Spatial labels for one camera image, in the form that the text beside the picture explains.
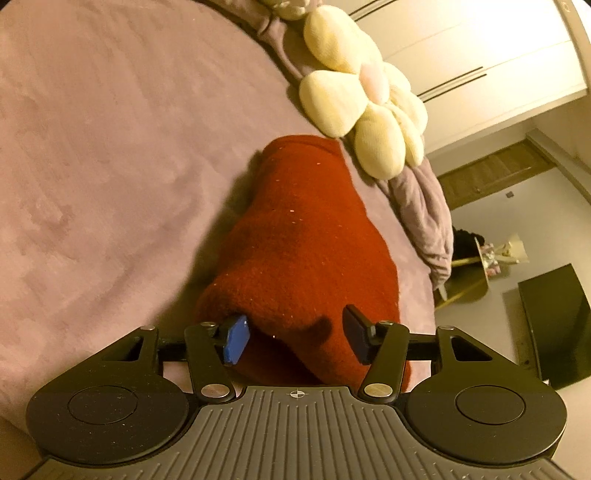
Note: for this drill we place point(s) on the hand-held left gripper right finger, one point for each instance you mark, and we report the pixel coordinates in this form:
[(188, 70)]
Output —
[(354, 334)]

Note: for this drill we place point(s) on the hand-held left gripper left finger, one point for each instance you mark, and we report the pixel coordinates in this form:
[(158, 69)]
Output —
[(236, 339)]

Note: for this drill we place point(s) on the red knitted sweater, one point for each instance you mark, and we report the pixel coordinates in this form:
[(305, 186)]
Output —
[(304, 240)]

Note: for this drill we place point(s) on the yellow side table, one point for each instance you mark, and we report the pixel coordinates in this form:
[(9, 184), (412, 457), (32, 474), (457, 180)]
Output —
[(466, 281)]

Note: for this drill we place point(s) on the dark fluffy object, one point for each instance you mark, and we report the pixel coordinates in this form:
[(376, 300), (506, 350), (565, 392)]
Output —
[(466, 242)]

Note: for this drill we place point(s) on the wrapped flower bouquet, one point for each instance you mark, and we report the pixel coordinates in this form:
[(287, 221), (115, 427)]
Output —
[(501, 256)]

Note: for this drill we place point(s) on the black cabinet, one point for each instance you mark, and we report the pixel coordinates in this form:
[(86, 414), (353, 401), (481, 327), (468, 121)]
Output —
[(561, 323)]

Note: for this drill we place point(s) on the mauve bed cover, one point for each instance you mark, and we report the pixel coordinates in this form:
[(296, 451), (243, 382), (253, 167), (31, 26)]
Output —
[(115, 161)]

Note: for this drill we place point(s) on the wooden door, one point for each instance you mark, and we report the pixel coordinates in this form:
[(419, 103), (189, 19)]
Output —
[(496, 170)]

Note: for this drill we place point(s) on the cream flower-shaped pillow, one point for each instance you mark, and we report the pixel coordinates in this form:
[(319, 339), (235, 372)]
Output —
[(364, 92)]

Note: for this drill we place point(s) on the white wardrobe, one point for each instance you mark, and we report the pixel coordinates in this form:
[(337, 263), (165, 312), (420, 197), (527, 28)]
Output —
[(485, 46)]

